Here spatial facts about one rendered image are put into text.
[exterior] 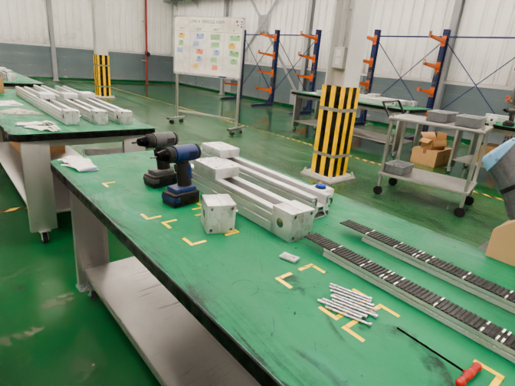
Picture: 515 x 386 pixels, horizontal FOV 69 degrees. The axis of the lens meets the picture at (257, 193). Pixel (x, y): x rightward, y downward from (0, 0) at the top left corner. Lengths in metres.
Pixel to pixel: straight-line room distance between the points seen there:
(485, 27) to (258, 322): 8.63
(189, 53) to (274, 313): 6.76
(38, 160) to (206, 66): 4.84
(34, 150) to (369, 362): 2.36
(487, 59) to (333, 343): 8.49
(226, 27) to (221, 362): 6.02
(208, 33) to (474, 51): 5.31
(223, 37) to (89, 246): 5.39
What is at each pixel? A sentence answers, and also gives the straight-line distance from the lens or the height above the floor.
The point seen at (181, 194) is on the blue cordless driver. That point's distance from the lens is 1.37.
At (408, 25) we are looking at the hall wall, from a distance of 9.85.
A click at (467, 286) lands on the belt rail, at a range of 1.15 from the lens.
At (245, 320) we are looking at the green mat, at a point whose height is 0.78.
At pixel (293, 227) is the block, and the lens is 1.15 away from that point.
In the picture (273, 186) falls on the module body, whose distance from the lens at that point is 1.48.
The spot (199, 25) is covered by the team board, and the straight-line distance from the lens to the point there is 7.29.
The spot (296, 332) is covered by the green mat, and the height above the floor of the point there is 0.78.
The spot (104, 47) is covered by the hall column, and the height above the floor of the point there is 1.28.
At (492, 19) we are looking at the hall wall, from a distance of 9.13.
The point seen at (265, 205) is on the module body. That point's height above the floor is 0.86.
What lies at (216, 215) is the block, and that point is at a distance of 1.16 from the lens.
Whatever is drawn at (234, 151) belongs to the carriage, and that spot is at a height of 0.89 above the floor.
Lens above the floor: 1.30
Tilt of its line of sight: 19 degrees down
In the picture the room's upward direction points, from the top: 5 degrees clockwise
